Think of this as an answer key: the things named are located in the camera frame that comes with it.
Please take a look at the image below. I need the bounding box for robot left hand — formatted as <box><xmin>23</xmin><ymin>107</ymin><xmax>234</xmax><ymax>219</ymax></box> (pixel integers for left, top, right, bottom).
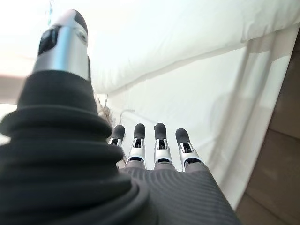
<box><xmin>0</xmin><ymin>9</ymin><xmax>242</xmax><ymax>225</ymax></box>

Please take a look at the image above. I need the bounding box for white duvet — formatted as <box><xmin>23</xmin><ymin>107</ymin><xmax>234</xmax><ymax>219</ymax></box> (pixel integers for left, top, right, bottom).
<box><xmin>88</xmin><ymin>0</ymin><xmax>300</xmax><ymax>95</ymax></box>

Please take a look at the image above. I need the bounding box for white bed sheet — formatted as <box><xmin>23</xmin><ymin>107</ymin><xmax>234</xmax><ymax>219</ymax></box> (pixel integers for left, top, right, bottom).
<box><xmin>93</xmin><ymin>23</ymin><xmax>300</xmax><ymax>211</ymax></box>

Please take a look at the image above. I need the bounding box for knitted fringed cushion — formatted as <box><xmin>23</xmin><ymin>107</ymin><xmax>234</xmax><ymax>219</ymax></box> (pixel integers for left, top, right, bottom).
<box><xmin>93</xmin><ymin>93</ymin><xmax>136</xmax><ymax>130</ymax></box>

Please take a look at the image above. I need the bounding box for brown upholstered bed frame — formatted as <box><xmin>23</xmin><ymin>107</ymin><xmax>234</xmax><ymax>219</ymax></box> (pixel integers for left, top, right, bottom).
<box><xmin>234</xmin><ymin>56</ymin><xmax>300</xmax><ymax>225</ymax></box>

